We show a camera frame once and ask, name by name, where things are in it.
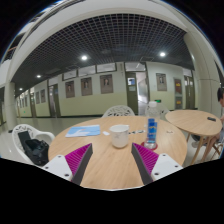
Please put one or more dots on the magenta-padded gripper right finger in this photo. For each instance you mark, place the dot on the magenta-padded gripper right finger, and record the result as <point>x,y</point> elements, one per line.
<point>164,166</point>

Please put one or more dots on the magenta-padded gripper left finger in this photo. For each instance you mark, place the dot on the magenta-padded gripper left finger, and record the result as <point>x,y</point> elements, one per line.
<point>60,166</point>

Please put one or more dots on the clear water bottle blue label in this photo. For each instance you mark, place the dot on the clear water bottle blue label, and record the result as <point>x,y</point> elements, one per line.
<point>152,130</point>

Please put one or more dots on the flat round red coaster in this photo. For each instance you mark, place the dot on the flat round red coaster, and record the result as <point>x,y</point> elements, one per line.
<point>143,145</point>

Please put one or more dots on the black bag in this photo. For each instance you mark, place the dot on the black bag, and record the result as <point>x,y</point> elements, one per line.
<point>35,150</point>

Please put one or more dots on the white plastic armchair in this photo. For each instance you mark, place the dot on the white plastic armchair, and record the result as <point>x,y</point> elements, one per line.
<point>43,136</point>

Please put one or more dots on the blue and white booklet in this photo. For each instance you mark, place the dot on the blue and white booklet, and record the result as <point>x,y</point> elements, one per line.
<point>83,131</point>

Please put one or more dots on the round wooden side table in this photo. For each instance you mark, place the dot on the round wooden side table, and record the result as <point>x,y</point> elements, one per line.
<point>193,121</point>

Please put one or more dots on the white paper cup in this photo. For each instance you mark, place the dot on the white paper cup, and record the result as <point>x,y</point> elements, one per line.
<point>119,136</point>

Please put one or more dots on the white lattice-back chair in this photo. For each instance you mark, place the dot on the white lattice-back chair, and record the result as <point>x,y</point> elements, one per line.
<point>118,111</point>
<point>163,110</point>

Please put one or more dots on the green exit sign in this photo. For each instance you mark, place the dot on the green exit sign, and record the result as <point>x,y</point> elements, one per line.
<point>158,100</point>

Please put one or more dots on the black phone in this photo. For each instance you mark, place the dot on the black phone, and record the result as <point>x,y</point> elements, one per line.
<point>211,118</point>

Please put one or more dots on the person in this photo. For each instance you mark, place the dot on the person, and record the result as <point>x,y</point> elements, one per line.
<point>221,96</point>

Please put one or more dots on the round ceiling lights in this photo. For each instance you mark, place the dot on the round ceiling lights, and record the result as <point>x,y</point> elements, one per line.
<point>84,57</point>

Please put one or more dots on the framed wall portraits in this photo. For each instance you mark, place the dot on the framed wall portraits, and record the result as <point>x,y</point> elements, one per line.
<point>106,83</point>

